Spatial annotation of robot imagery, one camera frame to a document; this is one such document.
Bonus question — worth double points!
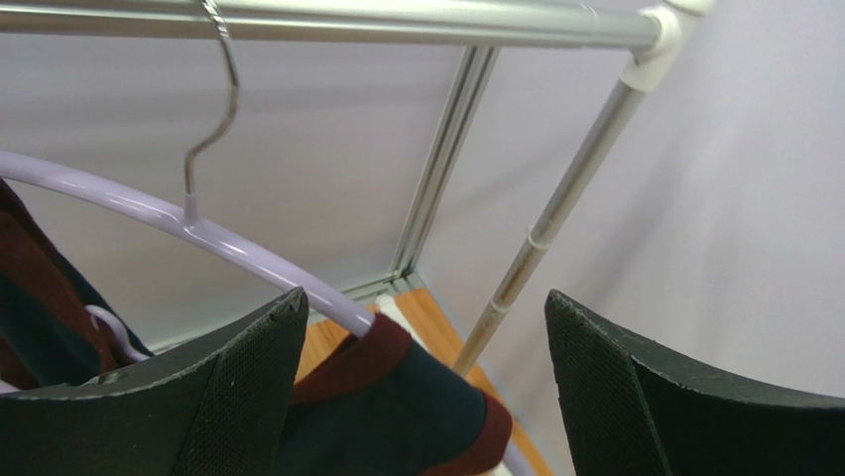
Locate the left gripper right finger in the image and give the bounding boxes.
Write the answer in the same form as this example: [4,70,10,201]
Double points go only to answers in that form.
[544,290,844,475]

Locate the dark navy garment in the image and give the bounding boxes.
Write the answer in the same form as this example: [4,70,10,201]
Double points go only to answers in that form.
[1,185,512,475]

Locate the metal clothes rack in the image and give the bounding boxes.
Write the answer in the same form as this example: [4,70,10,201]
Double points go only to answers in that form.
[0,0,717,379]

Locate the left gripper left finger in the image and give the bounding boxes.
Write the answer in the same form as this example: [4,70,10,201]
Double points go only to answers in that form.
[1,289,309,475]

